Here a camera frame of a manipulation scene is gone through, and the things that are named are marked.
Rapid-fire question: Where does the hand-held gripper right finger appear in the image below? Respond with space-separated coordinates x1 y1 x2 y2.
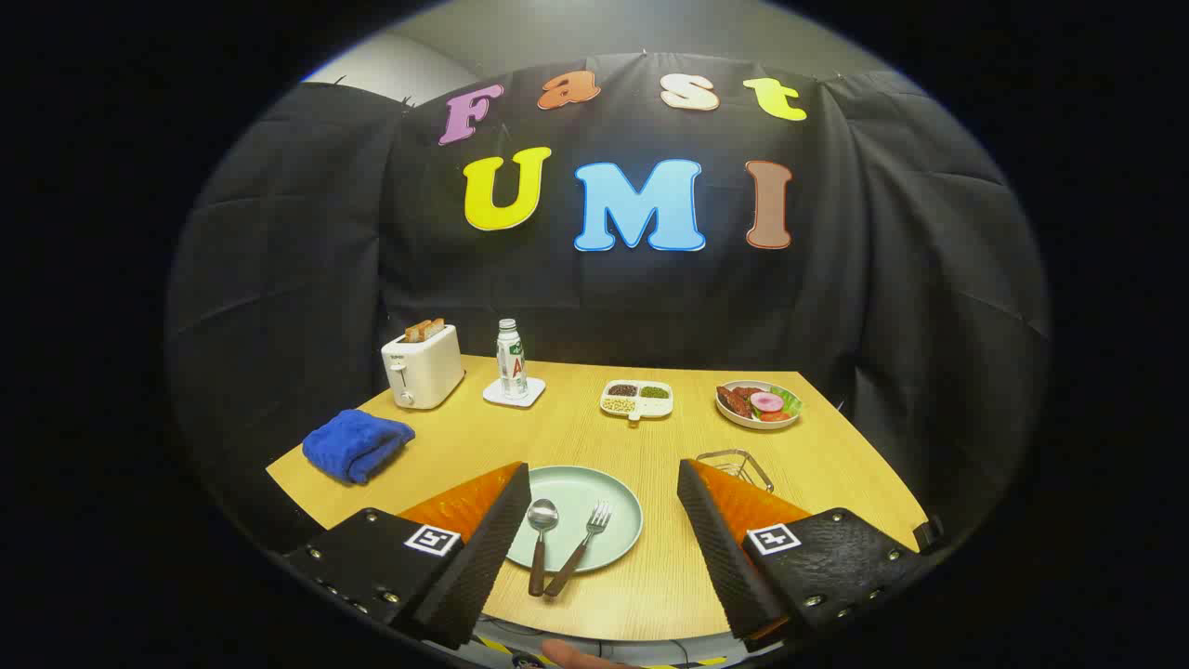
676 458 939 651

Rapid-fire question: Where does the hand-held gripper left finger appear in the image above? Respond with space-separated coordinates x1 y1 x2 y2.
283 462 532 649

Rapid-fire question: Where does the spoon with wooden handle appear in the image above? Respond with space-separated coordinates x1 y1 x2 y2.
527 499 560 597

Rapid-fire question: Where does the fork with wooden handle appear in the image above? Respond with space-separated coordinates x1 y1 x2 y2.
544 502 613 597

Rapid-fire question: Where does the white plate of food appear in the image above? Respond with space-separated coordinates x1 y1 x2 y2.
714 380 804 430

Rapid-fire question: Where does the light green plate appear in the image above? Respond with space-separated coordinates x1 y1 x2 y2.
506 466 644 574

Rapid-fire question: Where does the blue folded towel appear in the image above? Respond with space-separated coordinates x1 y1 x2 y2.
302 410 416 486

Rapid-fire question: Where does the white square coaster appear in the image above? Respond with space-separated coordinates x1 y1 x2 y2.
482 375 547 409

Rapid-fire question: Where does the white divided dish of beans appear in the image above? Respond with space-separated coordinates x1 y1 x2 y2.
599 379 674 424

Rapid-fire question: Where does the white toaster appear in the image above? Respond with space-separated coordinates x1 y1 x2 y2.
381 323 465 411

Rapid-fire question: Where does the clear plastic water bottle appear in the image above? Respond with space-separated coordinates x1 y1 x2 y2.
496 319 529 400

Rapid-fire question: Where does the metal wire basket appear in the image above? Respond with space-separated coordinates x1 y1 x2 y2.
695 449 775 493

